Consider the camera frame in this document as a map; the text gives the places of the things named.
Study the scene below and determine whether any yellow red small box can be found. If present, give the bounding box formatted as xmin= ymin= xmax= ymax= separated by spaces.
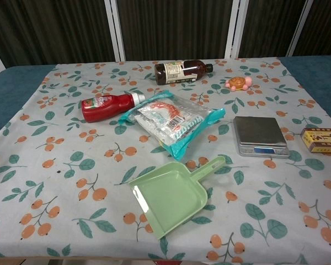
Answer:
xmin=300 ymin=127 xmax=331 ymax=154

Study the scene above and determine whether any green plastic dustpan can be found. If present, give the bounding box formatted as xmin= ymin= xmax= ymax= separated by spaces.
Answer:
xmin=128 ymin=155 xmax=227 ymax=240

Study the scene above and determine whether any silver digital kitchen scale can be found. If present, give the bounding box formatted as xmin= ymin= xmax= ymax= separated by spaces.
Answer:
xmin=233 ymin=116 xmax=290 ymax=160

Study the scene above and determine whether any red ketchup squeeze bottle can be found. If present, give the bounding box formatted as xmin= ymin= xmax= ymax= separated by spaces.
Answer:
xmin=81 ymin=92 xmax=146 ymax=123

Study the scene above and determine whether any teal clear snack bag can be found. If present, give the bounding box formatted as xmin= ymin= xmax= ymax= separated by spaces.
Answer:
xmin=118 ymin=92 xmax=227 ymax=162

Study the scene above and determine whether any floral fruit print tablecloth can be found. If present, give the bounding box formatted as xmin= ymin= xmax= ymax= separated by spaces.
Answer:
xmin=0 ymin=57 xmax=331 ymax=265

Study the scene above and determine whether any orange pink turtle toy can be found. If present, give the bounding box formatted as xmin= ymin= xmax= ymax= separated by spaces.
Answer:
xmin=225 ymin=76 xmax=253 ymax=92

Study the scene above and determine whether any dark brown liquid bottle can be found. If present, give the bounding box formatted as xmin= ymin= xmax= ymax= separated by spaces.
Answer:
xmin=154 ymin=59 xmax=213 ymax=86

